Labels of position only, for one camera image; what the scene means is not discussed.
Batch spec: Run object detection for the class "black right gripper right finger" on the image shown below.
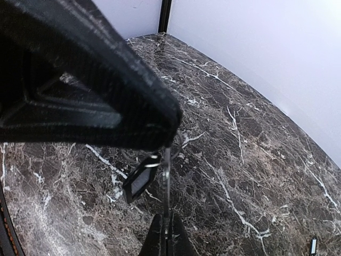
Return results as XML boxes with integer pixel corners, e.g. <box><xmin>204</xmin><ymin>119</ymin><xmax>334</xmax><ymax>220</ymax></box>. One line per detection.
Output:
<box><xmin>166</xmin><ymin>212</ymin><xmax>196</xmax><ymax>256</ymax></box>

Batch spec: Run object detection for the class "black left corner post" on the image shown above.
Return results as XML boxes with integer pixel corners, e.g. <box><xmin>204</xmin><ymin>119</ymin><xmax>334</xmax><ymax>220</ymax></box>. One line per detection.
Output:
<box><xmin>158</xmin><ymin>0</ymin><xmax>172</xmax><ymax>33</ymax></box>

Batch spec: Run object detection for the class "silver keyring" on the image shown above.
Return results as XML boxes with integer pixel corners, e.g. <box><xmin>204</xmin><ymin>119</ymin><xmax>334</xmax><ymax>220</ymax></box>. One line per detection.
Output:
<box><xmin>160</xmin><ymin>131</ymin><xmax>184</xmax><ymax>218</ymax></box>

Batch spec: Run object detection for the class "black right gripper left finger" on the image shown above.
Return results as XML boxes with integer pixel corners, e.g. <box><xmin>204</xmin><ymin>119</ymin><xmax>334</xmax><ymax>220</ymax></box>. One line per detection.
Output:
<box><xmin>138</xmin><ymin>214</ymin><xmax>166</xmax><ymax>256</ymax></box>

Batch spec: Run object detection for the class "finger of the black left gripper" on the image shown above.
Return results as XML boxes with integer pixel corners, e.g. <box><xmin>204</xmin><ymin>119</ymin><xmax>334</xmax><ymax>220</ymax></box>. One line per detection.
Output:
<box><xmin>1</xmin><ymin>1</ymin><xmax>182</xmax><ymax>149</ymax></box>

